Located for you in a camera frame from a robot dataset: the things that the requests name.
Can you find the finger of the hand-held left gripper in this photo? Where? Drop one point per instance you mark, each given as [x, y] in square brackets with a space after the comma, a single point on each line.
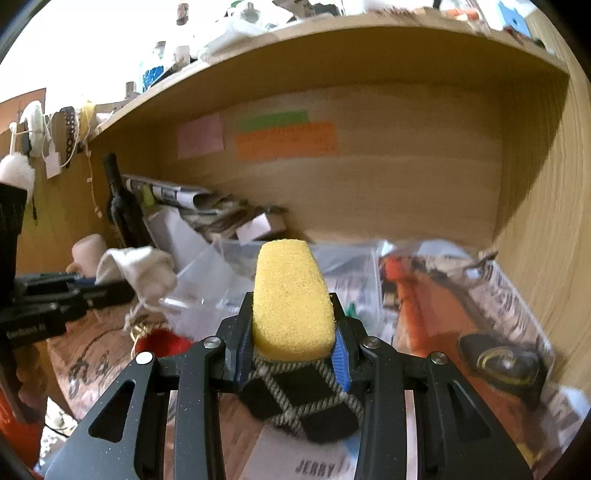
[108, 293]
[69, 278]

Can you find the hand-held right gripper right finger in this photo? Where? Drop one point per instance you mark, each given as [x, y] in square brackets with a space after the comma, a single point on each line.
[340, 362]

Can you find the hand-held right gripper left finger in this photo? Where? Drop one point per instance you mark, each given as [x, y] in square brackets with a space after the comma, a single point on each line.
[240, 355]

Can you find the white cloth pouch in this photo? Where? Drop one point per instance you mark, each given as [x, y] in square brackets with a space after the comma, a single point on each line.
[138, 270]

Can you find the black checkered sock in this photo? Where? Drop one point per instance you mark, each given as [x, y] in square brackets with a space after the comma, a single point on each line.
[300, 397]

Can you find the yellow sponge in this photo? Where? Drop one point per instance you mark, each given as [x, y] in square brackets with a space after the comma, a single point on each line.
[293, 300]

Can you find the red knitted cloth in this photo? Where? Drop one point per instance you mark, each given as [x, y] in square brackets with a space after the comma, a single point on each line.
[161, 342]

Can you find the clear plastic bag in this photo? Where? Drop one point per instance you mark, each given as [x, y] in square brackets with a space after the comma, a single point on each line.
[240, 277]

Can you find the dark wine bottle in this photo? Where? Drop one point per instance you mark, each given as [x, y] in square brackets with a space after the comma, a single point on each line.
[122, 207]

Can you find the orange tool in plastic bag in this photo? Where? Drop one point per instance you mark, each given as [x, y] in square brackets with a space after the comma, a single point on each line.
[425, 300]

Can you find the white printed paper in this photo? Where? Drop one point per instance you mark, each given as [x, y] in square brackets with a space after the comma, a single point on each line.
[295, 457]

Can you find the white fluffy pompom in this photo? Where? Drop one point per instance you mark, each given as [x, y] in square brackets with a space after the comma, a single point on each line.
[16, 173]

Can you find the rolled newspapers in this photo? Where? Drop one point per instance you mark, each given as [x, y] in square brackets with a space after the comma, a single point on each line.
[184, 196]

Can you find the small white box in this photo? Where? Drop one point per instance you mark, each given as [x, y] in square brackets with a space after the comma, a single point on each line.
[258, 226]

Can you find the black lace ribbon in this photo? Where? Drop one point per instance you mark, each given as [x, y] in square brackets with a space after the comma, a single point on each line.
[69, 129]

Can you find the wooden shelf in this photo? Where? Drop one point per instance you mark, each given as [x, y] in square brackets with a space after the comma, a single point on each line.
[369, 194]

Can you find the pink sticky note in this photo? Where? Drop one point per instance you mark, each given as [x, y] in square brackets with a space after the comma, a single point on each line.
[201, 137]

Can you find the printed newspaper sheet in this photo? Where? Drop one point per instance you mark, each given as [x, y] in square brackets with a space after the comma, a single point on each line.
[521, 314]

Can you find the orange sticky note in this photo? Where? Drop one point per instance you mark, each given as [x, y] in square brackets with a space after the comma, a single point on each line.
[286, 143]

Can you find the blue patterned cup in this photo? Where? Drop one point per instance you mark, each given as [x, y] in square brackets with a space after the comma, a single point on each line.
[152, 76]

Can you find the green sticky note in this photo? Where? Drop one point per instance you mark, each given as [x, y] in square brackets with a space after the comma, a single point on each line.
[272, 121]

